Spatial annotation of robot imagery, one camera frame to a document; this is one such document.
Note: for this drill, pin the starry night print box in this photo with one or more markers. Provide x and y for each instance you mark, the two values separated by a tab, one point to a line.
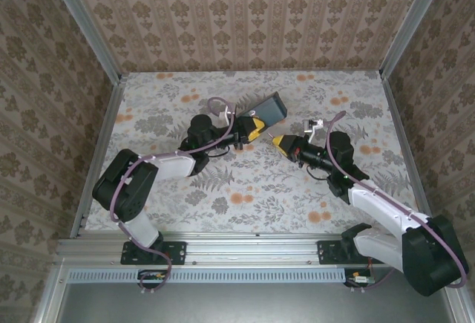
271	109

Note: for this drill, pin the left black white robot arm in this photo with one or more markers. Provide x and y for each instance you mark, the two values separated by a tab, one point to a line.
126	189

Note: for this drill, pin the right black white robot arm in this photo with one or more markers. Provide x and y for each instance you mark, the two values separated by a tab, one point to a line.
426	256

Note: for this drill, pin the floral table cover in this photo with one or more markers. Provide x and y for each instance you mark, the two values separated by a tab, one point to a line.
259	189

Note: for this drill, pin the small connector board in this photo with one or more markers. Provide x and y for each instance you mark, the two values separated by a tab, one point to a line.
360	278
152	276

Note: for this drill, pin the grey metal panel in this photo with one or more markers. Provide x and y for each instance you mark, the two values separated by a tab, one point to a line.
252	304

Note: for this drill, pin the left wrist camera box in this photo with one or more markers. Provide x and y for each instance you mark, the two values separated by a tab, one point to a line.
224	114

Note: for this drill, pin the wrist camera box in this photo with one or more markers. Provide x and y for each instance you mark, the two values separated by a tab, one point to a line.
310	126
224	114

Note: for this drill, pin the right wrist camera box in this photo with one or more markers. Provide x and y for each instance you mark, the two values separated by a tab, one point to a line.
310	126

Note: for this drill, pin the aluminium side rail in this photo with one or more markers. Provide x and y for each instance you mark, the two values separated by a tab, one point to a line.
402	130
107	130

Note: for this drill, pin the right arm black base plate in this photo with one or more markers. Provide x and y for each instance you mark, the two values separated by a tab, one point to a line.
328	252

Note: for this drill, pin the aluminium front rail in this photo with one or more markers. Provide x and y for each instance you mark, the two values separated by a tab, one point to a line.
252	248

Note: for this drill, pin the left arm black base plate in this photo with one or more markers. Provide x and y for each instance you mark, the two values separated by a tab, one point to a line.
174	252

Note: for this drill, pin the aluminium corner post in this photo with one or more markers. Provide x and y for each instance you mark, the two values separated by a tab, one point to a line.
85	26
412	26

